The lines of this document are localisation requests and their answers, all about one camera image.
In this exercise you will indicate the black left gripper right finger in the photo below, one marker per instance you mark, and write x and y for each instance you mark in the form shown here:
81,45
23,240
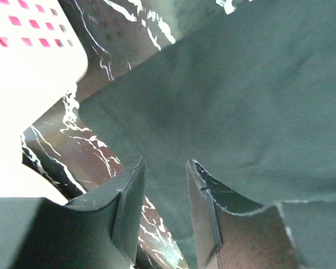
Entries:
231,231

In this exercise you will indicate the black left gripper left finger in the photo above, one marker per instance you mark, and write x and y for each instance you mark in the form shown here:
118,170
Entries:
98,229

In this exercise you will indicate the black t shirt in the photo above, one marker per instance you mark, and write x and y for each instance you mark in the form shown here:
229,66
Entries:
251,96

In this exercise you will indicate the white plastic laundry basket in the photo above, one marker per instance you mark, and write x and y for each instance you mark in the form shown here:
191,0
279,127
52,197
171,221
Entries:
32,79

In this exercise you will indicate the magenta garment in basket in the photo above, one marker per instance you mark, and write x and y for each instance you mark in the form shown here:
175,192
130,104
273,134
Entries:
34,24

